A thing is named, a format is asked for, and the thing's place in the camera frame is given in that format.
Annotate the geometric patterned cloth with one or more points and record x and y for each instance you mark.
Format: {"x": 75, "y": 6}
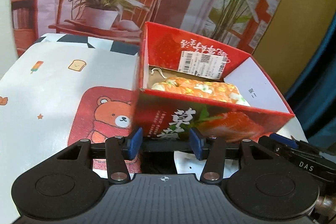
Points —
{"x": 90, "y": 42}

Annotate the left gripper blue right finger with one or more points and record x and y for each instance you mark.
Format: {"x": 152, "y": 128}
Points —
{"x": 198, "y": 143}

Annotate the red strawberry cardboard box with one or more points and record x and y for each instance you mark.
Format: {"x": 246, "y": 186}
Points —
{"x": 170, "y": 52}

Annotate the orange floral soft pouch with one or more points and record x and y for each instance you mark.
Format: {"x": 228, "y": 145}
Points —
{"x": 218, "y": 91}

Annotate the white cartoon bear table mat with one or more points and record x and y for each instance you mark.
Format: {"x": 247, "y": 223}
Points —
{"x": 55, "y": 95}

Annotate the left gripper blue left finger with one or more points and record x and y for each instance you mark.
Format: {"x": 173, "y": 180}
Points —
{"x": 134, "y": 142}

